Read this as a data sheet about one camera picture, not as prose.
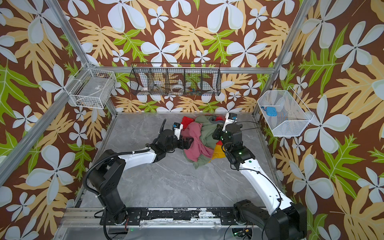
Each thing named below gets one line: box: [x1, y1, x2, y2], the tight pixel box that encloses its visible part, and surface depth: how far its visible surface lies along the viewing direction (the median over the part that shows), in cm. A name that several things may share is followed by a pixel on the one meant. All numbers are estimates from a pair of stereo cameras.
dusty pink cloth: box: [181, 121, 214, 162], surface depth 87 cm
